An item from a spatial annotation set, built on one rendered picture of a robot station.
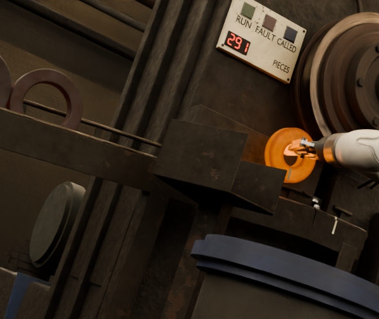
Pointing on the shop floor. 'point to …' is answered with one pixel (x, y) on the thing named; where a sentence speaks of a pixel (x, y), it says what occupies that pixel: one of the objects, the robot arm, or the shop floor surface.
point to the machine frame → (99, 274)
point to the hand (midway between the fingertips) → (292, 149)
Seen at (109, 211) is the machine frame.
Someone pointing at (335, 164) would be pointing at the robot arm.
